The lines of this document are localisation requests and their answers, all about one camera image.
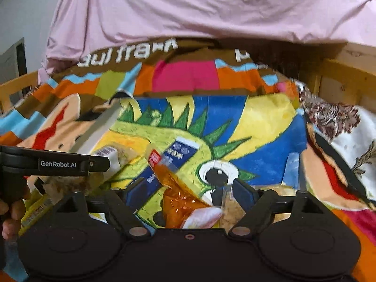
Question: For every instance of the orange snack pouch red label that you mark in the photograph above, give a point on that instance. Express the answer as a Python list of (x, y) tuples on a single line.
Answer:
[(182, 208)]

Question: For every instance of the pink bed sheet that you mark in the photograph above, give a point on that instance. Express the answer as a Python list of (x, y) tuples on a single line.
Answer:
[(80, 27)]

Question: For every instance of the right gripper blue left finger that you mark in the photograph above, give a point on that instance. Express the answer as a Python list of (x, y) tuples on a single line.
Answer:
[(135, 193)]

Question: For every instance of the yellow green snack bar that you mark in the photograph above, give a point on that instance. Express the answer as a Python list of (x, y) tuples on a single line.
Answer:
[(36, 208)]

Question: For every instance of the person's left hand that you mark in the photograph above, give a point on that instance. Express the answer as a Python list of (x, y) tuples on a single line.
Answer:
[(13, 194)]

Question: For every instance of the clear mixed nut packet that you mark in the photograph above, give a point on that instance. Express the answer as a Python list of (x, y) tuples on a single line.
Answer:
[(118, 156)]

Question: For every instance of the colourful monkey print blanket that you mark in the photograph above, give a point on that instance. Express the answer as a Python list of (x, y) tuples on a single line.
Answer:
[(326, 232)]

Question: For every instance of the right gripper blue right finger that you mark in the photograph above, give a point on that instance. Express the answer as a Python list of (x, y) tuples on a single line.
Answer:
[(245, 195)]

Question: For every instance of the colourful dinosaur tin tray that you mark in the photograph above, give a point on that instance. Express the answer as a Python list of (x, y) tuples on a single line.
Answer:
[(212, 140)]

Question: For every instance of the clear bag brown floss snack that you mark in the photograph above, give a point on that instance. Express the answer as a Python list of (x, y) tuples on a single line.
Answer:
[(232, 212)]

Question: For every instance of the grey door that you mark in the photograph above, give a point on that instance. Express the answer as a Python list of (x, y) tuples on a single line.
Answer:
[(13, 62)]

